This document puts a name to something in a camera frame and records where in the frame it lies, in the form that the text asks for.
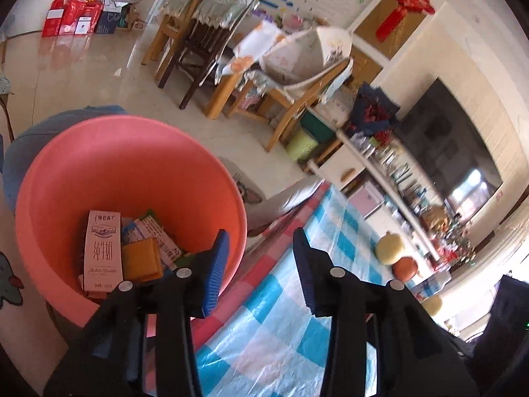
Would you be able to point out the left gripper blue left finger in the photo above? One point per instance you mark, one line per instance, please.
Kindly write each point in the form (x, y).
(108, 357)

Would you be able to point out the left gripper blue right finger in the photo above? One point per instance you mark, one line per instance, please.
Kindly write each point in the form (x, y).
(414, 355)

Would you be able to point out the square silver foil packet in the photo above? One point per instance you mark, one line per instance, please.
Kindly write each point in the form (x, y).
(141, 261)

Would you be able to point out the cow cartoon blue packet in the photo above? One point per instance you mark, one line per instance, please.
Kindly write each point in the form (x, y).
(148, 227)

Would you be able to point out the pink plastic trash bin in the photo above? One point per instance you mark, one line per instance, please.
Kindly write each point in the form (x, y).
(127, 164)

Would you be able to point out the yellow pear right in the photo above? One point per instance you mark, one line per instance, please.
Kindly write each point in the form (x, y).
(432, 305)

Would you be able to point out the yellow pear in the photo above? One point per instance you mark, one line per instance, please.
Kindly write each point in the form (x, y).
(432, 305)
(390, 248)

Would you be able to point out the white yogurt drink bottle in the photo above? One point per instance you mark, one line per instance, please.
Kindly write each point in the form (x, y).
(432, 285)

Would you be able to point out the red orange apple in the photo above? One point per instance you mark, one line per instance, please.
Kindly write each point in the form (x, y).
(405, 269)

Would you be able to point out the yellow pear left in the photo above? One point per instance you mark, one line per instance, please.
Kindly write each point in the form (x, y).
(390, 248)

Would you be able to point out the blue white checkered tablecloth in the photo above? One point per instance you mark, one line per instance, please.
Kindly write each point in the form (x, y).
(263, 340)

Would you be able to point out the pink storage box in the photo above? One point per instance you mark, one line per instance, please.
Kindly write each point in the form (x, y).
(366, 199)

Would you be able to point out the white tv cabinet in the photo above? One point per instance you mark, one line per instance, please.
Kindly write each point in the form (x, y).
(346, 167)

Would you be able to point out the cat print stool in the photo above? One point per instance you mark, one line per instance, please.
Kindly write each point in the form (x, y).
(250, 192)

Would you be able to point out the black flat screen television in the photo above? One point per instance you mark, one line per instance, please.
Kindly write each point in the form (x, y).
(447, 146)

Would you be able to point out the green small waste bin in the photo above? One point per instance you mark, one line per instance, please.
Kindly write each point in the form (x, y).
(301, 145)

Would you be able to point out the dark blue flower bouquet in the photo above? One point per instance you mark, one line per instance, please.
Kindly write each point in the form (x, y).
(372, 113)

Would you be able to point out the light wooden dining chair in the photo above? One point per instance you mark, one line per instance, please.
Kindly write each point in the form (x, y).
(295, 99)

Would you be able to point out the dark wooden dining chair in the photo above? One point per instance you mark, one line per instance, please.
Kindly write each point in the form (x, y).
(201, 46)

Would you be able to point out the dining table with floral cloth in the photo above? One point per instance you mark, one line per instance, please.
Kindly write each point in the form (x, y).
(247, 52)

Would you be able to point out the red chinese knot decoration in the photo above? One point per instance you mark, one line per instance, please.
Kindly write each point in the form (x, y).
(404, 7)

